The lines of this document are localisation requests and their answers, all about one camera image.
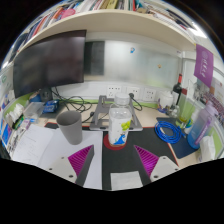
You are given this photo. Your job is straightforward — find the flat round red coaster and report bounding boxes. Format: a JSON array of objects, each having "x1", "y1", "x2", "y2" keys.
[{"x1": 102, "y1": 133, "x2": 128, "y2": 152}]

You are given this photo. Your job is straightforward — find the coiled blue cable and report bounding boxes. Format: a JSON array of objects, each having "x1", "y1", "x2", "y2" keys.
[{"x1": 153, "y1": 119, "x2": 184, "y2": 145}]

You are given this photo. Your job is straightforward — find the black power cable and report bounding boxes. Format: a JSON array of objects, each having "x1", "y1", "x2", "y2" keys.
[{"x1": 128, "y1": 92, "x2": 144, "y2": 112}]

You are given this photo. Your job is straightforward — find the group photo poster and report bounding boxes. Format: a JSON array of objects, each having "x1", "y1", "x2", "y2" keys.
[{"x1": 199, "y1": 88, "x2": 224, "y2": 114}]

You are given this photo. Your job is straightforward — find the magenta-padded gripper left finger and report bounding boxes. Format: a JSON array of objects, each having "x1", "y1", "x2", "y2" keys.
[{"x1": 45, "y1": 144, "x2": 96, "y2": 188}]

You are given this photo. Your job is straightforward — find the blank white paper sheet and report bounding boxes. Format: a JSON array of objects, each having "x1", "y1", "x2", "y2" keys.
[{"x1": 37, "y1": 128, "x2": 104, "y2": 190}]

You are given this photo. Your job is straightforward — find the dark wine bottle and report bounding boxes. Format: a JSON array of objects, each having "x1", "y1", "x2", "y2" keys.
[{"x1": 171, "y1": 73, "x2": 184, "y2": 107}]

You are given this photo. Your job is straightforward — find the large purple water jug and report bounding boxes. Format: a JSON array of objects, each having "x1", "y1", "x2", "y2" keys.
[{"x1": 187, "y1": 101, "x2": 219, "y2": 150}]

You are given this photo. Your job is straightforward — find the black monitor cables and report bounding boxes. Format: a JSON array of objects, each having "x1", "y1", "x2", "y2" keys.
[{"x1": 49, "y1": 87, "x2": 96, "y2": 124}]

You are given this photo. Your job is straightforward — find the black red-edged desk mat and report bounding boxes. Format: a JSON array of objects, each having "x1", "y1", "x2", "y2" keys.
[{"x1": 44, "y1": 121, "x2": 181, "y2": 191}]

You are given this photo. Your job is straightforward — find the white mug with tissue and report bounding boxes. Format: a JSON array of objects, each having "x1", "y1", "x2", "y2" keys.
[{"x1": 199, "y1": 134, "x2": 218, "y2": 163}]

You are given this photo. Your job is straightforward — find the black computer monitor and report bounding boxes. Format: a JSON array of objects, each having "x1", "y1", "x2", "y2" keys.
[{"x1": 12, "y1": 29, "x2": 88, "y2": 103}]

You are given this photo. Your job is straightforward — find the purple hanging banner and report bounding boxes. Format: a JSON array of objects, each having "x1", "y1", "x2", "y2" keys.
[{"x1": 193, "y1": 43, "x2": 215, "y2": 88}]

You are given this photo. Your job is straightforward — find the clear plastic box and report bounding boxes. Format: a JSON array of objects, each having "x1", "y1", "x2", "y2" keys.
[{"x1": 23, "y1": 101, "x2": 45, "y2": 121}]

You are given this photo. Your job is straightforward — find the printed white paper sheet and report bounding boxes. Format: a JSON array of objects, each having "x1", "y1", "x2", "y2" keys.
[{"x1": 11, "y1": 123, "x2": 56, "y2": 166}]

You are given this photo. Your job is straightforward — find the white wall socket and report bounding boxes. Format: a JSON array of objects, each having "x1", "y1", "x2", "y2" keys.
[
  {"x1": 143, "y1": 87, "x2": 159, "y2": 102},
  {"x1": 126, "y1": 86, "x2": 142, "y2": 101},
  {"x1": 105, "y1": 85, "x2": 123, "y2": 100}
]

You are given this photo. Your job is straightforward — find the dark blue mouse pad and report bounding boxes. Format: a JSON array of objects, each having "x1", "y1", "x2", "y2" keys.
[{"x1": 156, "y1": 116, "x2": 201, "y2": 160}]

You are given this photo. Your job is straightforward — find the small blue box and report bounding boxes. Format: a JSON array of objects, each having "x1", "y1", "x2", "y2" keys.
[{"x1": 42, "y1": 99, "x2": 60, "y2": 114}]

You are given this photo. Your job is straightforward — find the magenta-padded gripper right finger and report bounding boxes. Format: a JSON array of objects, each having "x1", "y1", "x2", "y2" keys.
[{"x1": 133, "y1": 144, "x2": 182, "y2": 186}]

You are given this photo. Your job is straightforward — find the white lidded jar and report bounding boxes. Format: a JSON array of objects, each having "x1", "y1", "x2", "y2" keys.
[{"x1": 158, "y1": 90, "x2": 175, "y2": 113}]

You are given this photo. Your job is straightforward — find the grey ribbed cup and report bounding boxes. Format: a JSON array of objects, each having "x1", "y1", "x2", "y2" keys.
[{"x1": 55, "y1": 110, "x2": 83, "y2": 146}]

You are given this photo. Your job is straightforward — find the grey metal laptop stand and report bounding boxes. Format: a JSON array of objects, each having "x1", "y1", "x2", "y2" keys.
[{"x1": 89, "y1": 94, "x2": 144, "y2": 132}]

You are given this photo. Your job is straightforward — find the clear plastic drink bottle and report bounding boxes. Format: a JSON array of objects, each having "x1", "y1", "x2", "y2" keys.
[{"x1": 108, "y1": 93, "x2": 133, "y2": 147}]

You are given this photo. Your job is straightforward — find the small white paper note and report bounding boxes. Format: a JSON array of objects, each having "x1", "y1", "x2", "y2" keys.
[{"x1": 110, "y1": 170, "x2": 144, "y2": 191}]

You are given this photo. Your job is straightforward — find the ceiling lights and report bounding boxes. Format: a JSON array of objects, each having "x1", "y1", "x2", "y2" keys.
[{"x1": 188, "y1": 23, "x2": 208, "y2": 39}]

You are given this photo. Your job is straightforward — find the green drinking glass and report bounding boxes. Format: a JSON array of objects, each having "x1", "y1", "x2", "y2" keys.
[{"x1": 179, "y1": 98, "x2": 198, "y2": 126}]

